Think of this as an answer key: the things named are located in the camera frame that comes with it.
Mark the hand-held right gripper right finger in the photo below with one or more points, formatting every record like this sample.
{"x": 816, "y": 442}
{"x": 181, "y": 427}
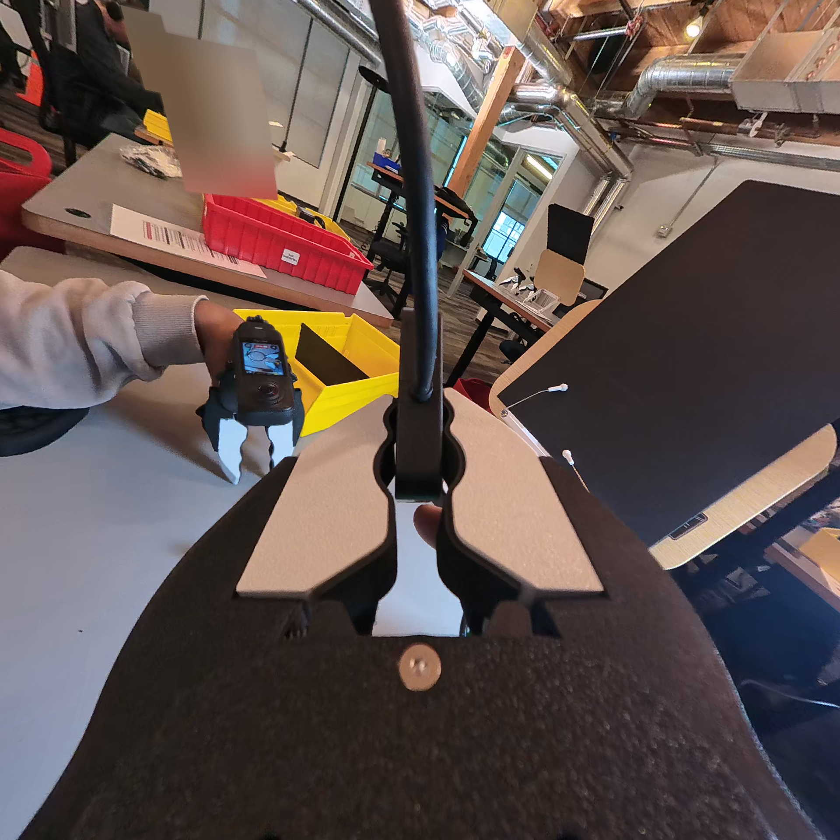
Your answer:
{"x": 519, "y": 525}

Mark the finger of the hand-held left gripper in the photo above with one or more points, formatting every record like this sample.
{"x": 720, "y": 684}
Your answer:
{"x": 281, "y": 444}
{"x": 227, "y": 449}

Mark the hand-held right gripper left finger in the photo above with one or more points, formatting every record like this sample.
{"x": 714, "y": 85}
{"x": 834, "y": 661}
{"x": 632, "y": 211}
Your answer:
{"x": 322, "y": 525}

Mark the yellow plastic bin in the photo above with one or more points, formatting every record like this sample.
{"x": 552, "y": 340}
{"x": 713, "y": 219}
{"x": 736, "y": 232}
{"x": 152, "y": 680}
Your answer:
{"x": 348, "y": 397}

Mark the person's left forearm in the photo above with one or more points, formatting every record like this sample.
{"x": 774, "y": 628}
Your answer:
{"x": 92, "y": 341}

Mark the person's left hand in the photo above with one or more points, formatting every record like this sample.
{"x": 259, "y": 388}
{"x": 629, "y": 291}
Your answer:
{"x": 217, "y": 339}

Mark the black bin divider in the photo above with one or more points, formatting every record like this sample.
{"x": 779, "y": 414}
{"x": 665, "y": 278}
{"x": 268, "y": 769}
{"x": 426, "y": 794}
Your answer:
{"x": 326, "y": 355}

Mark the red plastic bin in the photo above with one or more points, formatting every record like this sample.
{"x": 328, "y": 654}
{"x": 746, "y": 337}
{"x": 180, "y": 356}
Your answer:
{"x": 276, "y": 250}

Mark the white printed paper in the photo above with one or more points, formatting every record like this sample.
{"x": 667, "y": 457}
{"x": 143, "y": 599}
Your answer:
{"x": 171, "y": 239}

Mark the cluttered wooden desk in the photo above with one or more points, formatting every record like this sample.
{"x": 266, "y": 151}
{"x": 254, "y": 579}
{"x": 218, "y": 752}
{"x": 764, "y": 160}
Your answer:
{"x": 519, "y": 305}

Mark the crumpled clear plastic bag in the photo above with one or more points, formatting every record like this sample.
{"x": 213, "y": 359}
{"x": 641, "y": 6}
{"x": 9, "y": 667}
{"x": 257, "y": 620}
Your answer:
{"x": 151, "y": 160}

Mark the tan cardboard sheet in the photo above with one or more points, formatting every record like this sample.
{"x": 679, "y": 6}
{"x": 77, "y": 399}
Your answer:
{"x": 561, "y": 278}

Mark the black panel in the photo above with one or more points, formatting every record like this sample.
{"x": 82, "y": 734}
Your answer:
{"x": 571, "y": 230}

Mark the large red object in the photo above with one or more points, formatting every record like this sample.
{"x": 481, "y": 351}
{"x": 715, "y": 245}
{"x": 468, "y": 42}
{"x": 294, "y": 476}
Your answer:
{"x": 20, "y": 184}

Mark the wooden post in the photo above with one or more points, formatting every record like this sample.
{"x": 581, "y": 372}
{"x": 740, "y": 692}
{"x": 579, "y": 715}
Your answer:
{"x": 488, "y": 118}

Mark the silver air duct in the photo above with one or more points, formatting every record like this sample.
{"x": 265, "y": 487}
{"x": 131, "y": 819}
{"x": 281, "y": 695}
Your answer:
{"x": 683, "y": 76}

